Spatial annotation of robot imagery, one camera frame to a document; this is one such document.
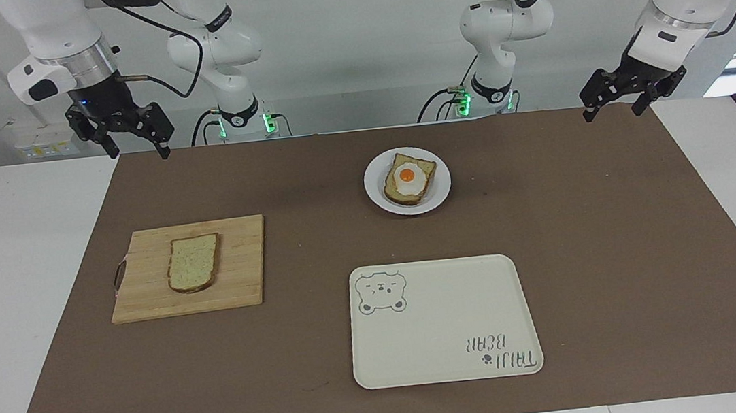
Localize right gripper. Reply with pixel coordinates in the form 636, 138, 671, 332
61, 67, 178, 171

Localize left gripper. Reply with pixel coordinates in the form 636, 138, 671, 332
575, 45, 692, 124

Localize white round plate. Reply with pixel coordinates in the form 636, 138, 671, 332
361, 142, 456, 221

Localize plain bread slice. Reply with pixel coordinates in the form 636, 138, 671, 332
163, 232, 226, 297

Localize wooden cutting board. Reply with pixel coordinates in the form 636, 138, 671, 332
101, 213, 275, 326

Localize toasted bread slice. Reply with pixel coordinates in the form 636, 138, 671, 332
380, 149, 442, 210

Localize fried egg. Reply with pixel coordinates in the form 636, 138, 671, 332
392, 160, 428, 198

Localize cream tray with bear print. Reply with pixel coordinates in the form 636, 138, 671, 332
341, 249, 546, 393

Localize white wall socket strip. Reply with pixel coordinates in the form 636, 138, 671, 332
14, 124, 82, 163

